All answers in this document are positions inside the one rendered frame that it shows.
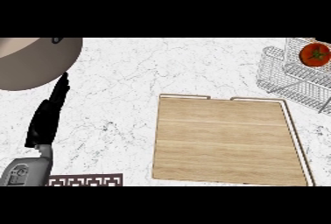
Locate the wooden tray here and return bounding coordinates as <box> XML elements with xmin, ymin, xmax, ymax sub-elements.
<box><xmin>151</xmin><ymin>93</ymin><xmax>316</xmax><ymax>187</ymax></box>

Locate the red tomato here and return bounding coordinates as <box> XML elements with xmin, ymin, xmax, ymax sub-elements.
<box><xmin>299</xmin><ymin>42</ymin><xmax>331</xmax><ymax>68</ymax></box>

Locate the white wire tiered basket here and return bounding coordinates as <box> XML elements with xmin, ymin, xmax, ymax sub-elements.
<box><xmin>256</xmin><ymin>38</ymin><xmax>331</xmax><ymax>116</ymax></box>

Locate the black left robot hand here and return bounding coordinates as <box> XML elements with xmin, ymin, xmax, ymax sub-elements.
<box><xmin>24</xmin><ymin>71</ymin><xmax>71</xmax><ymax>149</ymax></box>

